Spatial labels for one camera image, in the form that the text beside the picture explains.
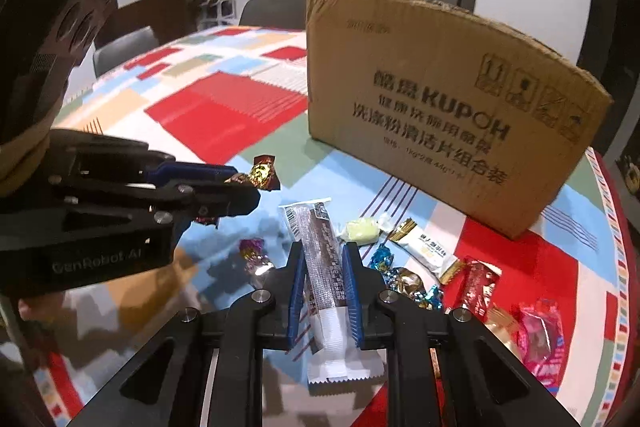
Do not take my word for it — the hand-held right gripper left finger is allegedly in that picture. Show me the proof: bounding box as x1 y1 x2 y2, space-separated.
67 252 307 427

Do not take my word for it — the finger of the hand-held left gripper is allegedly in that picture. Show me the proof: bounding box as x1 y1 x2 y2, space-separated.
47 129 241 188
47 179 262 233

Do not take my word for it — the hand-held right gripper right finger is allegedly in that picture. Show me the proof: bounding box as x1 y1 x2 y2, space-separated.
342 242 583 427

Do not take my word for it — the blue candy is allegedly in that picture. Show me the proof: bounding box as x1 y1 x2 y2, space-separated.
369 243 397 273

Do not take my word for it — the gold brown candy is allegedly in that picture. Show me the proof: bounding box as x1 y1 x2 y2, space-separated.
223 154 281 192

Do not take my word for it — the long brown white snack bar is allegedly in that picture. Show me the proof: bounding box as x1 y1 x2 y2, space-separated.
278 199 386 398

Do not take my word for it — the purple candy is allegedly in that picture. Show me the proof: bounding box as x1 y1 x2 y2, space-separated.
239 238 276 283

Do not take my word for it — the green candy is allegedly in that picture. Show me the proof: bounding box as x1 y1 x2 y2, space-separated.
336 213 396 245

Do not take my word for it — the teal candy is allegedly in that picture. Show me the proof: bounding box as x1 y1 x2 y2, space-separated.
417 285 446 310

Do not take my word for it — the red snack packet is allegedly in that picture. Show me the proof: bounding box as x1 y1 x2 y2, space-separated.
452 257 503 323

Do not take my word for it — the tan gold snack wrapper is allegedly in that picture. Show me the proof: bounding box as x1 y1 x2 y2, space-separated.
485 307 523 355

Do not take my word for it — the pink snack packet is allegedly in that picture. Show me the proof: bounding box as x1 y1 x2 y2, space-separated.
515 299 566 388

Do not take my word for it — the brown cardboard box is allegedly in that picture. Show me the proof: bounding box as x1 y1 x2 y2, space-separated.
305 0 615 240

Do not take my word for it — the colourful patchwork tablecloth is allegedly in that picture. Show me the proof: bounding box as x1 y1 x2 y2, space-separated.
0 24 636 427

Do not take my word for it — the white gold snack packet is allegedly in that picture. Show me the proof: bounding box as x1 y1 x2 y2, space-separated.
387 218 461 285

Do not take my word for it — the shoe rack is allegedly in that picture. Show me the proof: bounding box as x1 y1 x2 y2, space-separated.
192 0 238 28

